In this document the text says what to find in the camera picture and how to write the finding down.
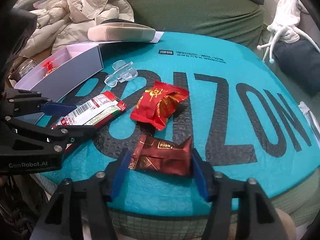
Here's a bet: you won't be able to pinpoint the white gift box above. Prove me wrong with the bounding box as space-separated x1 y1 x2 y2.
14 31 164 102

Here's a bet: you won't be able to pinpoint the dark red Kisses packet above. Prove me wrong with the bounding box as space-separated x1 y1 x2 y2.
129 135 192 177

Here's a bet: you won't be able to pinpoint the long red white snack packet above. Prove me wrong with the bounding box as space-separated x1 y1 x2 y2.
51 90 128 153

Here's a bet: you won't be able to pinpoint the red gold candy packet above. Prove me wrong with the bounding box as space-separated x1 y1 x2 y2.
130 81 189 131
45 67 56 76

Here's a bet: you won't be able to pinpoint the clear plastic clip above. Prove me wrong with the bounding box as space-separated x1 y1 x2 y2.
104 60 138 88

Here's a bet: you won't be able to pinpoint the clear plastic jar blue label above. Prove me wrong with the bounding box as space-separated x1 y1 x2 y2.
8 57 37 82

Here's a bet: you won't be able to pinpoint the teal POIZON bubble mailer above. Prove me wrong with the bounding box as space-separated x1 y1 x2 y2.
37 31 320 217

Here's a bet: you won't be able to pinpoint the beige puffer jacket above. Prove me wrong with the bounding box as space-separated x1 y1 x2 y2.
14 0 135 58

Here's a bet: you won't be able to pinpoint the person's knee beige trousers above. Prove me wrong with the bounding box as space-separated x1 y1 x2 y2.
276 209 297 240

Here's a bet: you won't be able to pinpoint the white tissue and plastic pack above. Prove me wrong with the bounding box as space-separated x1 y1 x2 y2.
298 101 320 144

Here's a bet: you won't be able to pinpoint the dark blue folded garment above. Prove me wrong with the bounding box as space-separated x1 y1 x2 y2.
273 39 319 96

